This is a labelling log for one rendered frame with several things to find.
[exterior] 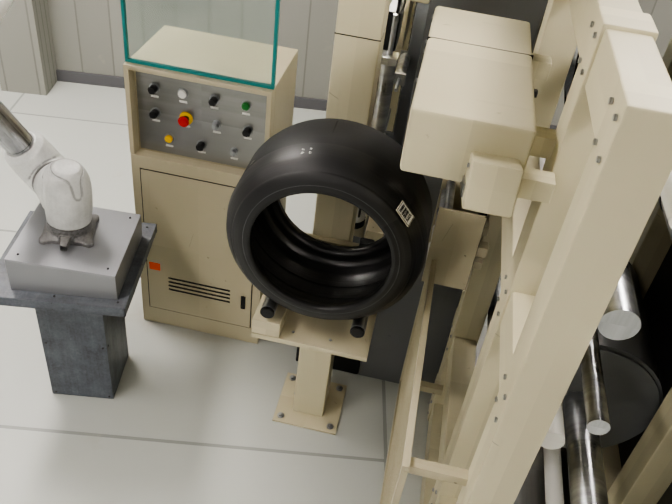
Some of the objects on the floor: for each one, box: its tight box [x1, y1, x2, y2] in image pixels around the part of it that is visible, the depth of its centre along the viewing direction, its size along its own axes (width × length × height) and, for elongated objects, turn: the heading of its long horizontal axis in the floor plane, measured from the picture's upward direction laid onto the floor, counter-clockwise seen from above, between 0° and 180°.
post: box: [293, 0, 391, 417], centre depth 229 cm, size 13×13×250 cm
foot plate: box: [272, 372, 347, 435], centre depth 306 cm, size 27×27×2 cm
